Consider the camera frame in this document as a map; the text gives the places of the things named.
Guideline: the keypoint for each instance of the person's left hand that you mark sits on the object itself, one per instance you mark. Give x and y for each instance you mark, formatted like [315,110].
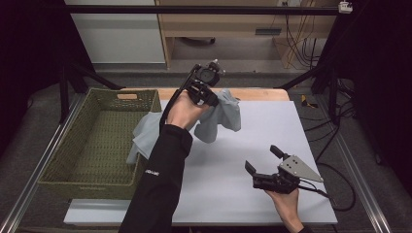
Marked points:
[184,111]

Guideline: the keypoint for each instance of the person's right hand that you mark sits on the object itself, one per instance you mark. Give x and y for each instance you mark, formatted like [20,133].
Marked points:
[286,207]

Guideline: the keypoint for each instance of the white clamp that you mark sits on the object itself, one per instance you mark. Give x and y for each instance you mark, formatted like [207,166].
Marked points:
[345,6]

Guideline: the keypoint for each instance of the green woven basket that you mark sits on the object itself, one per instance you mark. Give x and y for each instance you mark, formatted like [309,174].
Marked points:
[97,145]

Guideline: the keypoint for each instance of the black metal frame bar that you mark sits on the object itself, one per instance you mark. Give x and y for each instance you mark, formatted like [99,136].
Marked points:
[200,9]

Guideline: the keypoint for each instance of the white cabinet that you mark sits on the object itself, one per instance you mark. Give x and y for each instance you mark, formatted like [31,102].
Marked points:
[120,35]

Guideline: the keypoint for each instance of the yellow black tool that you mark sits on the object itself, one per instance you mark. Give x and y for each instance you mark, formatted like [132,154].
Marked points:
[307,101]

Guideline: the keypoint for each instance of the aluminium rail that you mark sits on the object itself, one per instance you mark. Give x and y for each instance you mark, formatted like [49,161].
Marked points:
[356,174]
[35,171]

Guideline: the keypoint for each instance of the black stand leg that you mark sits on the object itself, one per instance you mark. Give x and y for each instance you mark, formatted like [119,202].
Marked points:
[81,82]
[320,84]

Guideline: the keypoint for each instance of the light grey cloth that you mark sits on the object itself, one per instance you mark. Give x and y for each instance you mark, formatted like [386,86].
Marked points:
[213,121]

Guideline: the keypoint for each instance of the white mat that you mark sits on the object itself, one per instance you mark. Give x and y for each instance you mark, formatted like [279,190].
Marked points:
[246,168]

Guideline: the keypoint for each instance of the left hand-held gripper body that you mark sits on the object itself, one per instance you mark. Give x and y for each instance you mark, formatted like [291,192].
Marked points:
[204,85]

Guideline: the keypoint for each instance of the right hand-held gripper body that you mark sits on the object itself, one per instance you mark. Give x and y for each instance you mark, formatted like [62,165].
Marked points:
[285,176]

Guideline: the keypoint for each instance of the wooden desk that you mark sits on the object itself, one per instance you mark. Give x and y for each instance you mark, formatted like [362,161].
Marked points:
[256,94]

